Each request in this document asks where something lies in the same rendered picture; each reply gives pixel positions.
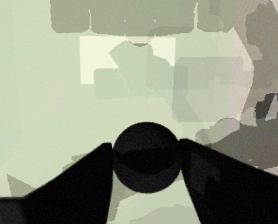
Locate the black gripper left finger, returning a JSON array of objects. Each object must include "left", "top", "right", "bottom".
[{"left": 0, "top": 142, "right": 113, "bottom": 224}]

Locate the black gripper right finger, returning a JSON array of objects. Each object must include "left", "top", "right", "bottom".
[{"left": 179, "top": 138, "right": 278, "bottom": 224}]

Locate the black ball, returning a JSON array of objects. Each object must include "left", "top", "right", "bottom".
[{"left": 111, "top": 122, "right": 183, "bottom": 194}]

